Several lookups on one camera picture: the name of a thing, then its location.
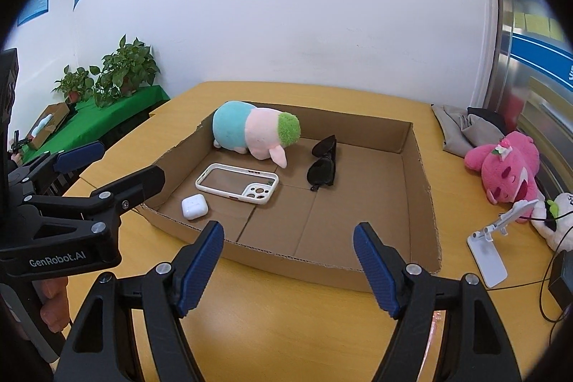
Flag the large potted plant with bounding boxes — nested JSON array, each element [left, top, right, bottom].
[[90, 34, 161, 109]]

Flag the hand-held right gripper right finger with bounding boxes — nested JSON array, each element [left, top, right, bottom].
[[353, 222, 524, 382]]

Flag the black power adapter with cable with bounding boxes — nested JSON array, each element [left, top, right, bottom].
[[539, 248, 565, 323]]

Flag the white plush toy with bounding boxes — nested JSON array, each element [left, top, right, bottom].
[[533, 192, 573, 253]]

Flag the white phone case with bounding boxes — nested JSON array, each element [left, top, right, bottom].
[[196, 163, 280, 205]]

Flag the blue wall notice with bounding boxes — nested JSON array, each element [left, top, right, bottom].
[[17, 0, 51, 27]]

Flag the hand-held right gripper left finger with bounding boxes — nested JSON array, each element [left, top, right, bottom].
[[58, 221, 225, 382]]

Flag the grey cloth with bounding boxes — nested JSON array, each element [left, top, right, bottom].
[[432, 103, 506, 155]]

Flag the black sunglasses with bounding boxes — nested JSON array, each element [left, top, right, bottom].
[[307, 134, 338, 192]]

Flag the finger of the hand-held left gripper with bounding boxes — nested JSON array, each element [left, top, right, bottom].
[[24, 165, 167, 226], [9, 141, 106, 187]]

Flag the pink plush toy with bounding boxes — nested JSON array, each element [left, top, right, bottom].
[[464, 130, 545, 224]]

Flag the metal door frame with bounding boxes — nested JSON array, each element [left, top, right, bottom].
[[483, 0, 573, 172]]

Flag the small cardboard box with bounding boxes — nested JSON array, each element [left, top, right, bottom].
[[26, 102, 71, 150]]

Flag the white earbuds case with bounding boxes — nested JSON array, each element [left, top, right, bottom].
[[181, 194, 209, 222]]

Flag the shallow cardboard box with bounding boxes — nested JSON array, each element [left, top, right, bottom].
[[136, 107, 444, 293]]

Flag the person's left hand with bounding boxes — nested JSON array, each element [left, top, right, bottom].
[[39, 277, 71, 336]]

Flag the white phone stand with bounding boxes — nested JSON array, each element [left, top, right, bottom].
[[467, 198, 540, 289]]

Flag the green-haired plush toy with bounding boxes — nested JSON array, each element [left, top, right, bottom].
[[211, 100, 302, 169]]

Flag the black cloth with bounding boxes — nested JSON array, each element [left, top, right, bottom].
[[467, 107, 520, 135]]

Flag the pink plastic wand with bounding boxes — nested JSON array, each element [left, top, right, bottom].
[[428, 310, 445, 340]]

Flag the green covered table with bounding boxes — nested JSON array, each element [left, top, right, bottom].
[[20, 84, 171, 169]]

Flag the yellow sticky notes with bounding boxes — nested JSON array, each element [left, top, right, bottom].
[[512, 10, 563, 38]]

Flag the small potted plant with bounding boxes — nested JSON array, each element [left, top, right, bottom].
[[53, 66, 95, 104]]

